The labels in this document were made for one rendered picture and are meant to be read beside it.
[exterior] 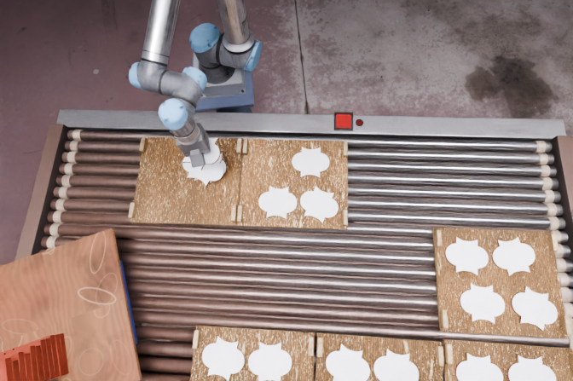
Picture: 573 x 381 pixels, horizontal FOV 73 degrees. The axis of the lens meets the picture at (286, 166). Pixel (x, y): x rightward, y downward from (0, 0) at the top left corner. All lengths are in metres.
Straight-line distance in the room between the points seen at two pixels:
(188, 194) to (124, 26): 2.01
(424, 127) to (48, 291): 1.49
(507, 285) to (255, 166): 0.99
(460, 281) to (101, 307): 1.22
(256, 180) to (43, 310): 0.84
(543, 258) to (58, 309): 1.66
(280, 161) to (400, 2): 1.97
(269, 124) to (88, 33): 2.10
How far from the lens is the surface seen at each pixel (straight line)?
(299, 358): 1.45
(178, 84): 1.17
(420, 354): 1.49
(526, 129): 1.80
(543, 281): 1.65
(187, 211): 1.54
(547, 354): 1.64
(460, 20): 3.22
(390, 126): 1.63
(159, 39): 1.22
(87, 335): 1.52
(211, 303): 1.50
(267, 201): 1.47
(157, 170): 1.62
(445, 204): 1.57
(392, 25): 3.06
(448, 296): 1.51
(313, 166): 1.50
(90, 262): 1.53
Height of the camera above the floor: 2.37
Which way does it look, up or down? 71 degrees down
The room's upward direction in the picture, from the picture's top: 10 degrees counter-clockwise
